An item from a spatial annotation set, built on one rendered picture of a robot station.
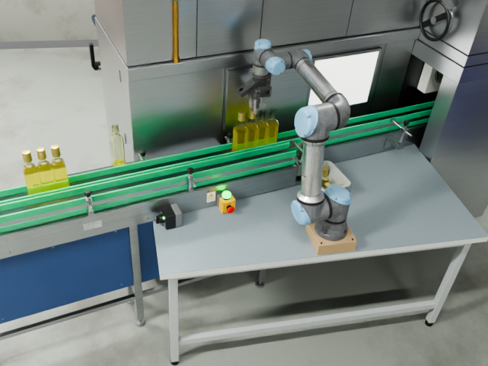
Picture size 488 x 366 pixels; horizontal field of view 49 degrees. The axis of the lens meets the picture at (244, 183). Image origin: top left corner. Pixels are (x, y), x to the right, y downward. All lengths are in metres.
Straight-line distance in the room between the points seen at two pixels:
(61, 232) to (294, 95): 1.34
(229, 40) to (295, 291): 1.55
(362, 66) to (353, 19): 0.28
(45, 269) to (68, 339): 0.61
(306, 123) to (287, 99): 0.78
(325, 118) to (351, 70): 0.92
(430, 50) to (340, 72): 0.51
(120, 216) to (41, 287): 0.51
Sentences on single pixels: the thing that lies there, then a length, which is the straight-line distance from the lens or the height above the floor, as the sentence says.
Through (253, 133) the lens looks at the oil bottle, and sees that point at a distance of 2.63.
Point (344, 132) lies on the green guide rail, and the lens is 2.94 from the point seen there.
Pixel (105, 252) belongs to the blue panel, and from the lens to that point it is 2.62.
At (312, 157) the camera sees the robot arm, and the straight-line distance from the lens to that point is 2.15.
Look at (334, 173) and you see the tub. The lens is 2.84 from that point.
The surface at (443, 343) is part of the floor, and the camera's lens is 3.31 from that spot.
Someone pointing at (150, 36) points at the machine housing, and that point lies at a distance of 2.40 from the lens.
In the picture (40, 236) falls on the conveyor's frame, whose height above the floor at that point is 0.83.
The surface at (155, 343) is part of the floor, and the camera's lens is 3.02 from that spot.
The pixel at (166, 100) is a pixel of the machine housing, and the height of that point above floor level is 1.20.
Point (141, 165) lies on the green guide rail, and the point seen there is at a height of 0.94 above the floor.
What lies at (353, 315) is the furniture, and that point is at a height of 0.20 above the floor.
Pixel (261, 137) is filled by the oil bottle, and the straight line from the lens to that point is 2.67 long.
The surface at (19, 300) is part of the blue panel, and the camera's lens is 2.73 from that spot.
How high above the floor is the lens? 2.48
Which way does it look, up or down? 38 degrees down
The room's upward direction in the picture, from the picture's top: 5 degrees clockwise
